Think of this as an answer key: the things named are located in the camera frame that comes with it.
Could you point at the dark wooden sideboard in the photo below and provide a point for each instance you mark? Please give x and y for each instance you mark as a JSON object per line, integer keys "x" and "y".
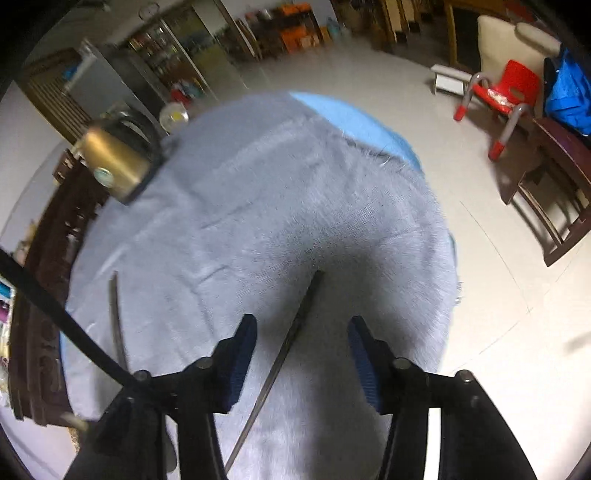
{"x": 36, "y": 381}

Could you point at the grey table cloth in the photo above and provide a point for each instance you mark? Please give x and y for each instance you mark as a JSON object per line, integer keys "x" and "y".
{"x": 254, "y": 197}

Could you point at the blue bag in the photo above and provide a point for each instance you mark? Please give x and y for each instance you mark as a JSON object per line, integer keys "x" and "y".
{"x": 567, "y": 92}

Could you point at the red plastic child chair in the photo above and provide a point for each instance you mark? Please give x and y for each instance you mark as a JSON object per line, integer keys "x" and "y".
{"x": 513, "y": 96}

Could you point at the gold electric kettle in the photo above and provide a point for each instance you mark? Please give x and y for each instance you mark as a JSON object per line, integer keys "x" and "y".
{"x": 123, "y": 152}

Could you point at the blue round table cover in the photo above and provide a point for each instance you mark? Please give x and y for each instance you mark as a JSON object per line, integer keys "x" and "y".
{"x": 360, "y": 126}

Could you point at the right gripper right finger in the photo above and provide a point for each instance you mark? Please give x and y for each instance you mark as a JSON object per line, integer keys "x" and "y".
{"x": 398, "y": 388}

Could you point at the dark wooden chair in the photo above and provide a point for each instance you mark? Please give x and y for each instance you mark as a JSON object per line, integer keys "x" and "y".
{"x": 561, "y": 161}

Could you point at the small white fan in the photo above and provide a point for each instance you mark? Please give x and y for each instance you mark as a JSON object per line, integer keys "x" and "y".
{"x": 173, "y": 116}

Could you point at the small white step stool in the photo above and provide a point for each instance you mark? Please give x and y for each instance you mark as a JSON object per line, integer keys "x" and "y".
{"x": 450, "y": 80}

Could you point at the dark chopstick on cloth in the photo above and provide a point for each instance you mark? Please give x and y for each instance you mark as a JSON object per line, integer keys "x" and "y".
{"x": 116, "y": 329}

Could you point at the grey refrigerator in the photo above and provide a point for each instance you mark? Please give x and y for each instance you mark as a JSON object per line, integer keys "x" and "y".
{"x": 108, "y": 78}

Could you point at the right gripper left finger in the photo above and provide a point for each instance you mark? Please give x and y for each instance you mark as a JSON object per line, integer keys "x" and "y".
{"x": 209, "y": 386}

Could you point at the dark chopstick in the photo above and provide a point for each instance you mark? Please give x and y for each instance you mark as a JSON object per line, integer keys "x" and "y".
{"x": 116, "y": 329}
{"x": 288, "y": 342}

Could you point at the beige sofa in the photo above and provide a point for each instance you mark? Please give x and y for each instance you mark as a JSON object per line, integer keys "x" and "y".
{"x": 500, "y": 41}

